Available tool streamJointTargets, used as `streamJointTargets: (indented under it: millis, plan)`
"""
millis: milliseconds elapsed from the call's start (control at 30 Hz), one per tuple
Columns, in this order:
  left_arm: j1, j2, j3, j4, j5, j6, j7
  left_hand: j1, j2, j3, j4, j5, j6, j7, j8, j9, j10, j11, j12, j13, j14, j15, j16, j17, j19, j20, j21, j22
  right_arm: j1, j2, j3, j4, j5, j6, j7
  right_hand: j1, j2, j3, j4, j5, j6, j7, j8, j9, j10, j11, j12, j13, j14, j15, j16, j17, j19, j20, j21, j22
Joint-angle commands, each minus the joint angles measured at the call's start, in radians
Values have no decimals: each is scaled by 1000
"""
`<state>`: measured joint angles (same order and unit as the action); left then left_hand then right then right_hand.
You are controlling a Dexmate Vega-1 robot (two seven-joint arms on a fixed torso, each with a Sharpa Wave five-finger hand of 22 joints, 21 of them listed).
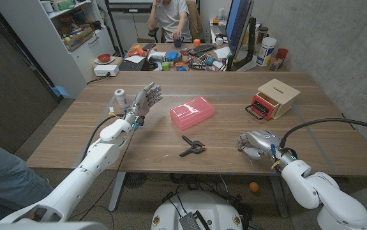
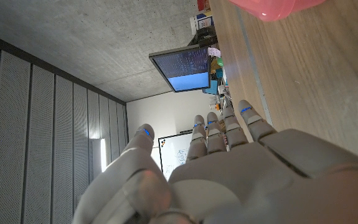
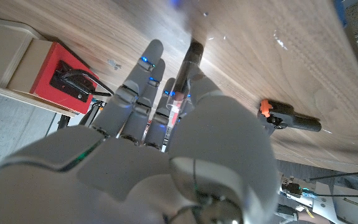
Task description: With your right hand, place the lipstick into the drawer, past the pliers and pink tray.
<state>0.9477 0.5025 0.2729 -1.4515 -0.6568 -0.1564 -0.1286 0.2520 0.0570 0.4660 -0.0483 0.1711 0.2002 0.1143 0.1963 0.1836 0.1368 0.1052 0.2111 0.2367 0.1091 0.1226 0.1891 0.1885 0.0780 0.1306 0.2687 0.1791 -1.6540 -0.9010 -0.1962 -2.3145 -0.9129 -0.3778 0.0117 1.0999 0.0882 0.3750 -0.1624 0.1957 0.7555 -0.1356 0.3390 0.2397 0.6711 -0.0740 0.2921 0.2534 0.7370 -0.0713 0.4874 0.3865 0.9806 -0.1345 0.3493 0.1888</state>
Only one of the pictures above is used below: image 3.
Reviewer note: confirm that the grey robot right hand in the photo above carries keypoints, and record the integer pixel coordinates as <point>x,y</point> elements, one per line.
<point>119,174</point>

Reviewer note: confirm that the black capped lipstick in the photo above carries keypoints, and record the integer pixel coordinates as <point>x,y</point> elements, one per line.
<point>189,62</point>

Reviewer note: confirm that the wooden box with red drawer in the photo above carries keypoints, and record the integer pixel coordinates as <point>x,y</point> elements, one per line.
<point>20,65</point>

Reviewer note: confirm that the black clamp pliers orange tip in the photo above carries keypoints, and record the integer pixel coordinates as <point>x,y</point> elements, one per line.
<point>290,119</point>

